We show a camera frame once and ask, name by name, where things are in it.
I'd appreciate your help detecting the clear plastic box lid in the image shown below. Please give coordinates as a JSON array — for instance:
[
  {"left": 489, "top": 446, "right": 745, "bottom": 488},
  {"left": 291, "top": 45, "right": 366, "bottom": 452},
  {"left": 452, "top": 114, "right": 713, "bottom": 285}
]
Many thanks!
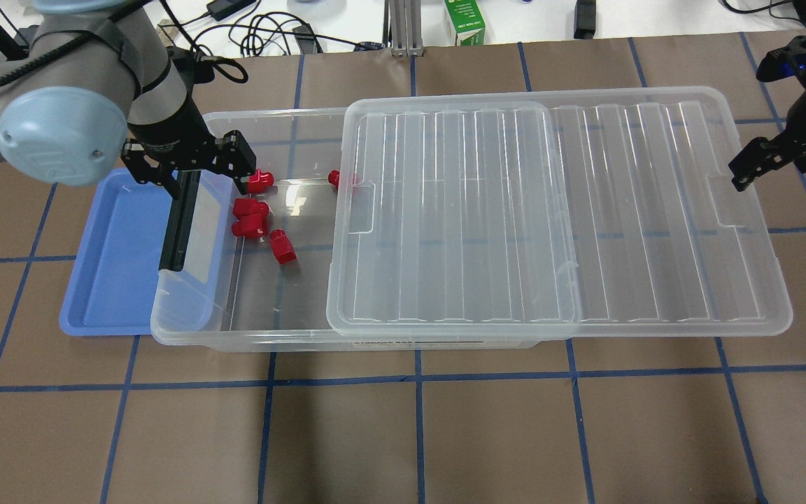
[{"left": 326, "top": 86, "right": 793, "bottom": 344}]

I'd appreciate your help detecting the red block upper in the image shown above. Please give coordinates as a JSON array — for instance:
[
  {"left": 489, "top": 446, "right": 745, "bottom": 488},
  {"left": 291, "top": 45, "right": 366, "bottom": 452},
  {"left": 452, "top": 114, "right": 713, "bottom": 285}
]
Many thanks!
[{"left": 244, "top": 169, "right": 275, "bottom": 195}]

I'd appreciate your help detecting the aluminium frame post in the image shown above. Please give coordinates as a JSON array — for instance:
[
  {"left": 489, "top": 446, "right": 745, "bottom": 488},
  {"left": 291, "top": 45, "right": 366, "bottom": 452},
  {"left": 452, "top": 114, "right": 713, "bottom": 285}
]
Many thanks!
[{"left": 383, "top": 0, "right": 423, "bottom": 57}]

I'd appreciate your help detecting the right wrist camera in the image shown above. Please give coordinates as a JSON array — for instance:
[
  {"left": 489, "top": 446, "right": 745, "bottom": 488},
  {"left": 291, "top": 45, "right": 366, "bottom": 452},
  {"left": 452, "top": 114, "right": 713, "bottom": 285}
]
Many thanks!
[{"left": 756, "top": 36, "right": 806, "bottom": 89}]

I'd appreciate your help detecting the red block far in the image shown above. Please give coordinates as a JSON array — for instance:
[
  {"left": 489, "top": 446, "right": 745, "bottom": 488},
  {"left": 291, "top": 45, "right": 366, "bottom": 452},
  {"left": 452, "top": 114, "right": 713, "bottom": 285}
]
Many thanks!
[{"left": 327, "top": 170, "right": 361, "bottom": 194}]

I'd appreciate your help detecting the black power adapter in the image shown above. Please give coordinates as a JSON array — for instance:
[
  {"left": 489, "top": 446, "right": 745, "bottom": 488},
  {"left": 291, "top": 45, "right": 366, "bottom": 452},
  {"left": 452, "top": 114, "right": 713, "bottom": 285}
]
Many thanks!
[{"left": 206, "top": 0, "right": 258, "bottom": 20}]

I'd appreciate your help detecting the red block picked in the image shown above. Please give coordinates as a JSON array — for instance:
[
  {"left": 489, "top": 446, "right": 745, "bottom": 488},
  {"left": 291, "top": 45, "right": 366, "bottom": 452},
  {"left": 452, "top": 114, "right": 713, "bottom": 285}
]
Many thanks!
[{"left": 269, "top": 229, "right": 297, "bottom": 265}]

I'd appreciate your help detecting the red block lower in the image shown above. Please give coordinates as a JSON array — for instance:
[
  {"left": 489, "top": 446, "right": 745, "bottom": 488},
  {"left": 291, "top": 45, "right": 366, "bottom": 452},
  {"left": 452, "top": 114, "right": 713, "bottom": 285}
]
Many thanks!
[{"left": 231, "top": 213, "right": 269, "bottom": 239}]

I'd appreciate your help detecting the blue plastic tray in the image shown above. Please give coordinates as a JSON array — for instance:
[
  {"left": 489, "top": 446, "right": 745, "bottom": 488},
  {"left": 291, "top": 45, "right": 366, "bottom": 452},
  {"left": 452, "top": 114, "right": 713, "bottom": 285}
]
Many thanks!
[{"left": 59, "top": 167, "right": 232, "bottom": 337}]

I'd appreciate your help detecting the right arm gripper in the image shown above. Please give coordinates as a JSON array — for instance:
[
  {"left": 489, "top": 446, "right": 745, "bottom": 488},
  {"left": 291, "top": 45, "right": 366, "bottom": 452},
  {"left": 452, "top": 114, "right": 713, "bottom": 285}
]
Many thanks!
[{"left": 728, "top": 92, "right": 806, "bottom": 192}]

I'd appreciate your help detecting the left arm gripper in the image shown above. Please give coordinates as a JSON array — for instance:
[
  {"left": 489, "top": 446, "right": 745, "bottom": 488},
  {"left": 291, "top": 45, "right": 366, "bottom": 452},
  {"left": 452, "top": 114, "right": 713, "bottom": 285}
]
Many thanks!
[{"left": 121, "top": 130, "right": 257, "bottom": 199}]

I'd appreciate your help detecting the black box latch handle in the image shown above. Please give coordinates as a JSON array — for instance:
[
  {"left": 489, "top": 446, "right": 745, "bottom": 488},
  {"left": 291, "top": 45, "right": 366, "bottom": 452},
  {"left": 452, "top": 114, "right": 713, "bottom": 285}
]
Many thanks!
[{"left": 159, "top": 170, "right": 201, "bottom": 272}]

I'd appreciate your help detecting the green white carton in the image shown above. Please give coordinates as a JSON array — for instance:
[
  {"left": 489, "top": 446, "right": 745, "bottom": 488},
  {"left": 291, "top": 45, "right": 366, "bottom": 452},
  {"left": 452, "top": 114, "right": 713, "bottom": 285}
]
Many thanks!
[{"left": 442, "top": 0, "right": 487, "bottom": 47}]

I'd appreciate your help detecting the clear plastic storage box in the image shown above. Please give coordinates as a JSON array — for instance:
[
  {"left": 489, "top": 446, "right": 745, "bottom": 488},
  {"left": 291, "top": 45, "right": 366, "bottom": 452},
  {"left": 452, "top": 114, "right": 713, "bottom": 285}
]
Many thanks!
[{"left": 150, "top": 108, "right": 532, "bottom": 352}]

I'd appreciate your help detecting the red block middle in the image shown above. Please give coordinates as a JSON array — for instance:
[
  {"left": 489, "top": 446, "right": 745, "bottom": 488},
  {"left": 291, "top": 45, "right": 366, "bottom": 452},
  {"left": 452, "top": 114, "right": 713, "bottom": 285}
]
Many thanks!
[{"left": 232, "top": 197, "right": 271, "bottom": 220}]

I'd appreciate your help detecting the red block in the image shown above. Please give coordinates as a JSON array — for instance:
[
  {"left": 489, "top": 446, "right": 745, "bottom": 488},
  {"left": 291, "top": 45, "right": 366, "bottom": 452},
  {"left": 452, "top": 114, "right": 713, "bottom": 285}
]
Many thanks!
[
  {"left": 231, "top": 213, "right": 269, "bottom": 239},
  {"left": 244, "top": 169, "right": 275, "bottom": 195},
  {"left": 232, "top": 197, "right": 271, "bottom": 220},
  {"left": 327, "top": 170, "right": 361, "bottom": 194}
]

